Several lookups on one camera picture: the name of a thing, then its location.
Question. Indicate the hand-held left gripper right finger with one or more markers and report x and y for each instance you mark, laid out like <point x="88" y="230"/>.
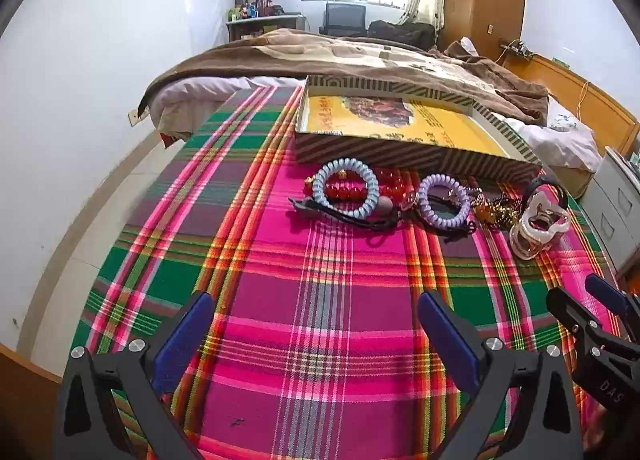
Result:
<point x="450" y="340"/>

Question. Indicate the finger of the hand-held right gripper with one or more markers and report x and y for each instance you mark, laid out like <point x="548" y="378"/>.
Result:
<point x="570" y="310"/>
<point x="605" y="290"/>

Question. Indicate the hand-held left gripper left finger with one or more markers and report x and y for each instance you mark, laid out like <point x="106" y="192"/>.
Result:
<point x="185" y="340"/>

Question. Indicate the black hair band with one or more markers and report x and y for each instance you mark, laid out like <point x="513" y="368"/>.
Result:
<point x="542" y="181"/>

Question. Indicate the striped cardboard box yellow inside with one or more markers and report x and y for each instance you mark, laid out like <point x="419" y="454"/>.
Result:
<point x="450" y="125"/>

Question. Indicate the white nightstand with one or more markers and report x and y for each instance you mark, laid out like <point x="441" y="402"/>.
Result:
<point x="610" y="200"/>

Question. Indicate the plaid pink green cloth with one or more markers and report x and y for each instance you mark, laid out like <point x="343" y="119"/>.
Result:
<point x="325" y="290"/>

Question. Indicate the white printed pillow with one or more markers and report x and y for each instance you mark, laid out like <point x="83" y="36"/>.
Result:
<point x="565" y="118"/>

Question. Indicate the bed with brown blanket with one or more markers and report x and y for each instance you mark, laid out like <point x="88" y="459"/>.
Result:
<point x="200" y="95"/>

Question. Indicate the power strip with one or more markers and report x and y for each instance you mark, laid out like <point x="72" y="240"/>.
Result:
<point x="517" y="48"/>

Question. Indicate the brown blanket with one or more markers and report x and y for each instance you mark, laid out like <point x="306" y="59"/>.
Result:
<point x="350" y="50"/>

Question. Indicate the dark bag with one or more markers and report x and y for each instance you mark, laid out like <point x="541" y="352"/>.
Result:
<point x="400" y="33"/>

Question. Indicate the desk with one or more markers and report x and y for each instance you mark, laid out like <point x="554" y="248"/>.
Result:
<point x="265" y="23"/>

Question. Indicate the group of bottles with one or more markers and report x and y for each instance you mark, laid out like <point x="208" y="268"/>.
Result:
<point x="250" y="8"/>

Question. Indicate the wooden bed frame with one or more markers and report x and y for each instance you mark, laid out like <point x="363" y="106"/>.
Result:
<point x="600" y="110"/>

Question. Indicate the wall socket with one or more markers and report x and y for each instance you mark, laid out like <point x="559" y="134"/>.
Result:
<point x="134" y="118"/>

